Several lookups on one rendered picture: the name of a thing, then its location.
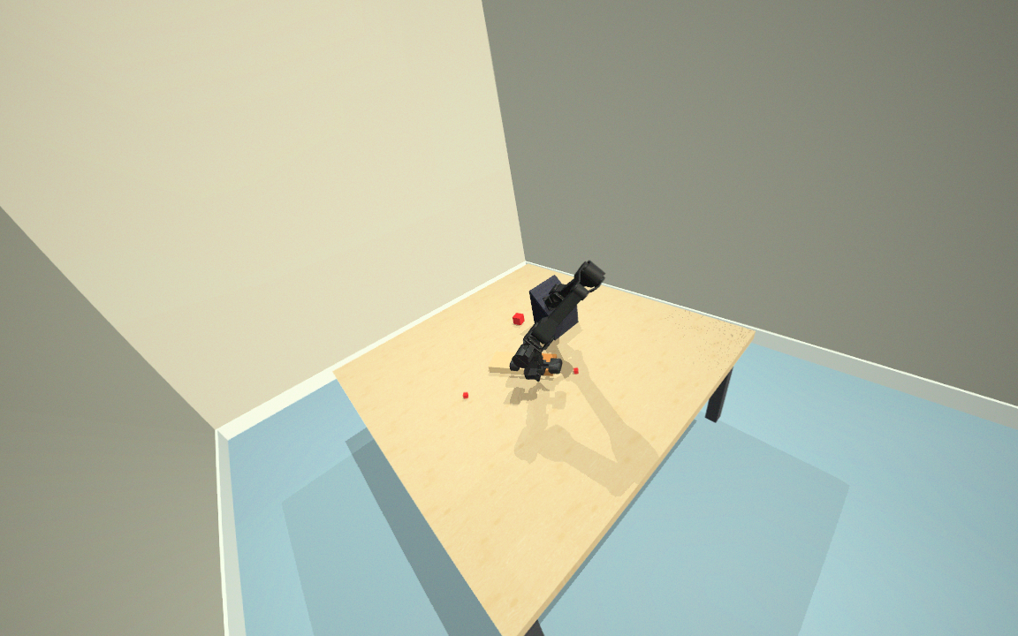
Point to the orange square block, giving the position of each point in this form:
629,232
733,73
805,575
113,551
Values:
547,357

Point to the cream flat board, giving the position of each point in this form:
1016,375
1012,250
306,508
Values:
500,363

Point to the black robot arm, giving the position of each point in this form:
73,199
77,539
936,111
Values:
563,299

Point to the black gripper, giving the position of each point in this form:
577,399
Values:
554,365

